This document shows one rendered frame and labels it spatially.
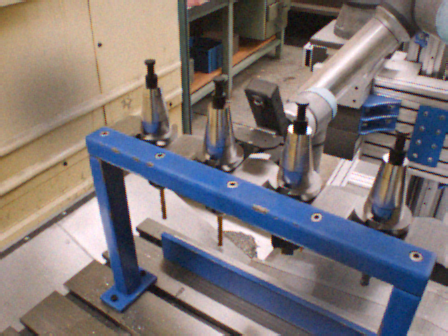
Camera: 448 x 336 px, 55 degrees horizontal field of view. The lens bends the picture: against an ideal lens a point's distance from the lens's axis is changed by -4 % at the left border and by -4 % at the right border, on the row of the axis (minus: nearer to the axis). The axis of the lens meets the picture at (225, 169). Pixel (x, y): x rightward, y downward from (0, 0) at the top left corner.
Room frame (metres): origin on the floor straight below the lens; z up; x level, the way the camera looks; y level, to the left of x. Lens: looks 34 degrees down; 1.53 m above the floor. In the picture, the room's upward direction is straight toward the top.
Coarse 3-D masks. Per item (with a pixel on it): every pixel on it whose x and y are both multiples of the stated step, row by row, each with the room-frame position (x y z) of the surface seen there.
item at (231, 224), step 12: (192, 204) 1.11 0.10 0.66; (204, 216) 1.06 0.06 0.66; (216, 216) 1.05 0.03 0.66; (228, 216) 1.04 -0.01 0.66; (216, 228) 1.00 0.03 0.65; (228, 228) 1.00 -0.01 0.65; (240, 228) 1.00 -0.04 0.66; (252, 228) 0.99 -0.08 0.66; (264, 240) 0.95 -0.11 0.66; (264, 252) 0.90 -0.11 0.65; (444, 288) 0.73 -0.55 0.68
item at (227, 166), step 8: (200, 144) 0.52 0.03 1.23; (200, 152) 0.50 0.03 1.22; (240, 152) 0.50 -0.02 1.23; (200, 160) 0.48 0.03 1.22; (208, 160) 0.48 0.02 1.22; (232, 160) 0.48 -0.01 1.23; (240, 160) 0.49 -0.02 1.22; (216, 168) 0.47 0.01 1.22; (224, 168) 0.47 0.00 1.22; (232, 168) 0.48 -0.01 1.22
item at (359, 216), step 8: (360, 200) 0.40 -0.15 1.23; (360, 208) 0.38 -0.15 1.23; (360, 216) 0.37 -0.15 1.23; (408, 216) 0.37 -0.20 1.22; (360, 224) 0.36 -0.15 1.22; (368, 224) 0.37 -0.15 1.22; (376, 224) 0.36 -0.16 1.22; (384, 224) 0.36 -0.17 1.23; (392, 224) 0.36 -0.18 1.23; (400, 224) 0.36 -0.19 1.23; (408, 224) 0.36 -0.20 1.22; (384, 232) 0.35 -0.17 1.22; (392, 232) 0.35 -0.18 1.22; (400, 232) 0.35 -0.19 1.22
